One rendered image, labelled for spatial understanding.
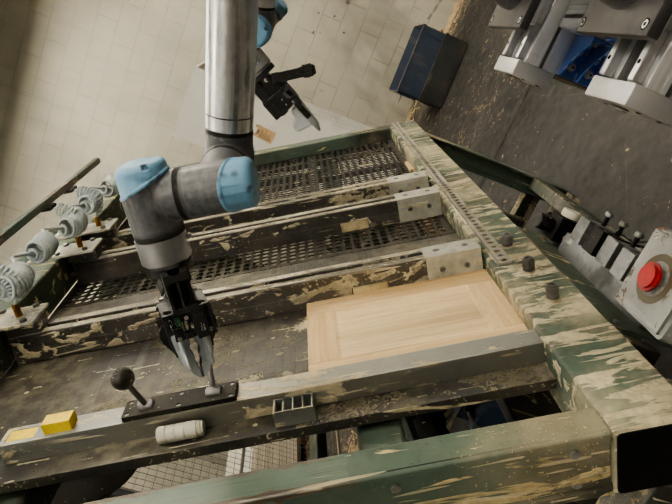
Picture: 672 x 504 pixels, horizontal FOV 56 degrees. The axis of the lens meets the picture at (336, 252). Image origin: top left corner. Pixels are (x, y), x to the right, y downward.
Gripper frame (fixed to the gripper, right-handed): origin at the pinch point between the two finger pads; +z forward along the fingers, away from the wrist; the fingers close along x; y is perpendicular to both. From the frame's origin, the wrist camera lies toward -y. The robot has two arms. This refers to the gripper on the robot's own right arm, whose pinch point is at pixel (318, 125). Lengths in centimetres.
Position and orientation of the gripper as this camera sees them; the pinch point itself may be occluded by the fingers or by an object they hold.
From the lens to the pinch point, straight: 170.0
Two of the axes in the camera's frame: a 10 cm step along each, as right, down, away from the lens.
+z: 6.5, 6.9, 3.1
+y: -7.6, 6.2, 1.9
